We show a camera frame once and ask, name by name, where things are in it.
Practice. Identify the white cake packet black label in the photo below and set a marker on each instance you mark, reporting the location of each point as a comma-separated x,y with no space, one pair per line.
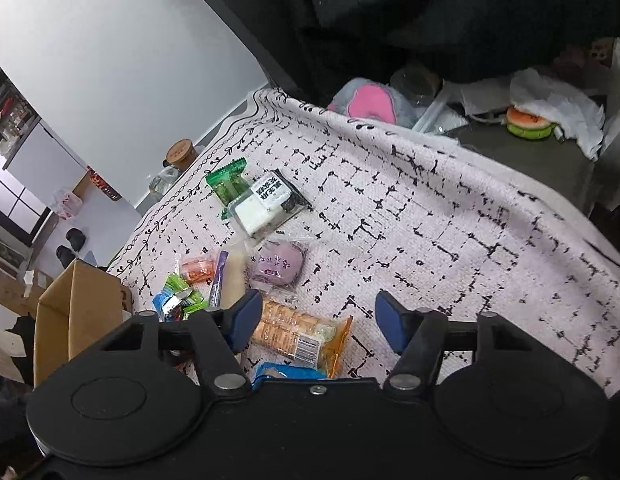
260,210

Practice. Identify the clear bag with red print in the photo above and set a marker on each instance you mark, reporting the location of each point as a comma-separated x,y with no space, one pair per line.
67,205

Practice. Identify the purple white stick packet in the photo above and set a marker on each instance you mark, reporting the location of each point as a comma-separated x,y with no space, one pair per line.
229,280

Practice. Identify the purple pastry packet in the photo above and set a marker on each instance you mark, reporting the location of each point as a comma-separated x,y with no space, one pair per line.
277,265

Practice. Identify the small blue silver candy packet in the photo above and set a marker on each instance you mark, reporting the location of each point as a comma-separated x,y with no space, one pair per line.
164,305

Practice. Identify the clear plastic bag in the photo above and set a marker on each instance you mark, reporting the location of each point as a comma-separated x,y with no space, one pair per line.
162,182

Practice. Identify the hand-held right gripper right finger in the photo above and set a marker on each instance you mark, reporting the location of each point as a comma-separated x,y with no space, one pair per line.
390,321

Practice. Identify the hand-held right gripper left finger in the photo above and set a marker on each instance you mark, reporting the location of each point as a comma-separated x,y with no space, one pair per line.
247,317

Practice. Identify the black coat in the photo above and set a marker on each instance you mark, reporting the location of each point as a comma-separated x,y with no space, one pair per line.
440,10

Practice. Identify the white crumpled tissue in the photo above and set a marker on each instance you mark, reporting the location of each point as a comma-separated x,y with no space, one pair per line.
565,105

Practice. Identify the watermelon slice toy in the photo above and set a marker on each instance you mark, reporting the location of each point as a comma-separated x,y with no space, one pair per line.
527,122

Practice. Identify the cardboard box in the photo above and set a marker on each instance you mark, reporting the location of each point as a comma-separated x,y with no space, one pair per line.
74,300

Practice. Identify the black cloth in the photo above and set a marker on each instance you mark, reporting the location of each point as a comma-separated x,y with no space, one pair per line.
7,410

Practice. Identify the green snack packet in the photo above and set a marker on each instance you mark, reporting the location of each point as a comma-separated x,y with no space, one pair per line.
224,185

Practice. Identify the orange biscuit packet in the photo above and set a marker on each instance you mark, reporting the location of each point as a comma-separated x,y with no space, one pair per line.
290,330

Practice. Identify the orange jelly packet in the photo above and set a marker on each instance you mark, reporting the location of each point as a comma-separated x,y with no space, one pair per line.
195,270

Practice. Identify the pink grey plush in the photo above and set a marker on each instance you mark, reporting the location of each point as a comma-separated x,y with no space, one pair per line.
370,100

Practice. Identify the blue snack packet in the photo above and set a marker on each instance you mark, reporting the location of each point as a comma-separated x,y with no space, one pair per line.
285,372

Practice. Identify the jar with wooden lid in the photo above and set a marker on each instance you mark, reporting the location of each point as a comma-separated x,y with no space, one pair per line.
182,152

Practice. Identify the black slipper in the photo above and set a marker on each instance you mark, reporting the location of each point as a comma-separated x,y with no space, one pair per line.
75,238
64,256

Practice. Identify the white paper napkin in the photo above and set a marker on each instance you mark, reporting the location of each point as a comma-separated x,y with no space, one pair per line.
477,96

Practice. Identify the small green candy packet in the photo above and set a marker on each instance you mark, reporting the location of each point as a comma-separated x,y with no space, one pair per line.
194,302
177,282

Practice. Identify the white black-patterned blanket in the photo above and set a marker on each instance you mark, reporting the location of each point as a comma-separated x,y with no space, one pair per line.
415,210

